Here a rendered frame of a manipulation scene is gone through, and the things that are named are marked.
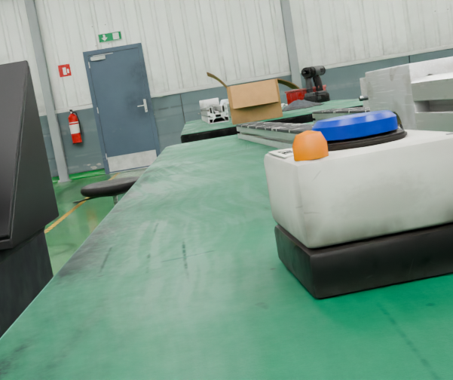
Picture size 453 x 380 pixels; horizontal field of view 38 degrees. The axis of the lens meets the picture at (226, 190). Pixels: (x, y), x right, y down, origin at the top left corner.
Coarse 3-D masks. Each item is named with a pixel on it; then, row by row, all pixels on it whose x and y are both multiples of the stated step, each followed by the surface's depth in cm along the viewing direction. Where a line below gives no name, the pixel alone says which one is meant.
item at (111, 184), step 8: (136, 176) 363; (96, 184) 360; (104, 184) 356; (112, 184) 343; (120, 184) 341; (128, 184) 343; (88, 192) 343; (96, 192) 341; (104, 192) 340; (112, 192) 340; (120, 192) 342
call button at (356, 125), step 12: (324, 120) 31; (336, 120) 30; (348, 120) 30; (360, 120) 30; (372, 120) 30; (384, 120) 30; (396, 120) 31; (324, 132) 30; (336, 132) 30; (348, 132) 30; (360, 132) 30; (372, 132) 30
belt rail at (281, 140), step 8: (240, 128) 152; (248, 128) 140; (240, 136) 155; (248, 136) 142; (256, 136) 135; (264, 136) 126; (272, 136) 114; (280, 136) 107; (288, 136) 101; (264, 144) 124; (272, 144) 115; (280, 144) 108; (288, 144) 102
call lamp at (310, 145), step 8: (296, 136) 28; (304, 136) 28; (312, 136) 28; (320, 136) 28; (296, 144) 28; (304, 144) 28; (312, 144) 28; (320, 144) 28; (296, 152) 28; (304, 152) 28; (312, 152) 28; (320, 152) 28; (328, 152) 28; (296, 160) 28; (304, 160) 28
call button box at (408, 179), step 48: (336, 144) 30; (384, 144) 29; (432, 144) 28; (288, 192) 30; (336, 192) 28; (384, 192) 28; (432, 192) 28; (288, 240) 32; (336, 240) 28; (384, 240) 28; (432, 240) 28; (336, 288) 28
